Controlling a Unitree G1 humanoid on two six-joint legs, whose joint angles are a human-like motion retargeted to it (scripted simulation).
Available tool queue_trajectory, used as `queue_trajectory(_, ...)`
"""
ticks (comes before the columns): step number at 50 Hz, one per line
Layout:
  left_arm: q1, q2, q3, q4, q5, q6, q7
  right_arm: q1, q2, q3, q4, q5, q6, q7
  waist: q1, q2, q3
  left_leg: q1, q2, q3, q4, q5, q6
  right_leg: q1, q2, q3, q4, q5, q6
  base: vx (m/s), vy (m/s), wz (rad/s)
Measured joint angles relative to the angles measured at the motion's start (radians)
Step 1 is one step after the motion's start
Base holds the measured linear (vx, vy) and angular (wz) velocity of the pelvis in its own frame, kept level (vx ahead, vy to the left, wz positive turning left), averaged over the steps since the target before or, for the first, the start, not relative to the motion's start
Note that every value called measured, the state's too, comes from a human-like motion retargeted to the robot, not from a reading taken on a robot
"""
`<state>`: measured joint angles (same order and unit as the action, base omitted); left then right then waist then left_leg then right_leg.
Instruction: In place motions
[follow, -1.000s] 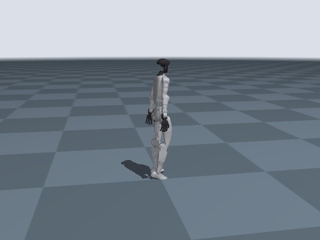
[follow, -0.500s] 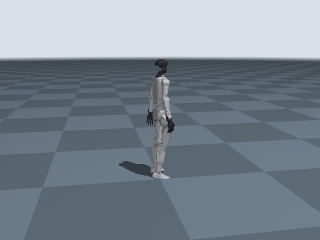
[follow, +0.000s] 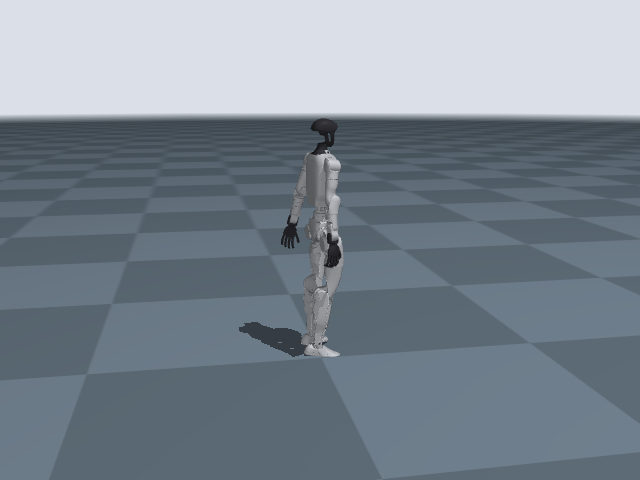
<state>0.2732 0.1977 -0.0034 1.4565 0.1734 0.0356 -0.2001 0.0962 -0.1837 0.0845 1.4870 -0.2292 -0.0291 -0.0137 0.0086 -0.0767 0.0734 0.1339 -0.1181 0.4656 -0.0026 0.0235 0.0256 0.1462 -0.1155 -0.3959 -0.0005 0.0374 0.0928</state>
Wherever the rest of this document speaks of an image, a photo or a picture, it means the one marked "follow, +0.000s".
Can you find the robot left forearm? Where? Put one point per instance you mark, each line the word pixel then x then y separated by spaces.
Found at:
pixel 296 206

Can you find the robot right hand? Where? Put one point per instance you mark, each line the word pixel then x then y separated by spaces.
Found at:
pixel 334 253

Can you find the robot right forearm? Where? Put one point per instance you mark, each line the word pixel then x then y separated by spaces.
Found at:
pixel 332 217

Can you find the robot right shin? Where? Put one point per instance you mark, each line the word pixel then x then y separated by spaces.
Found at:
pixel 322 310

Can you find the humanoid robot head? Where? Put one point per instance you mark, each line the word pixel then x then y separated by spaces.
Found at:
pixel 324 126

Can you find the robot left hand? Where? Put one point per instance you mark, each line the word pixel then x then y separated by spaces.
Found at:
pixel 290 231

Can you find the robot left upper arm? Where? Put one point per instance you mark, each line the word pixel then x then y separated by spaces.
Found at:
pixel 301 184

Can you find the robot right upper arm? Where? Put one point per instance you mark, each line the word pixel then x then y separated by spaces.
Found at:
pixel 332 169

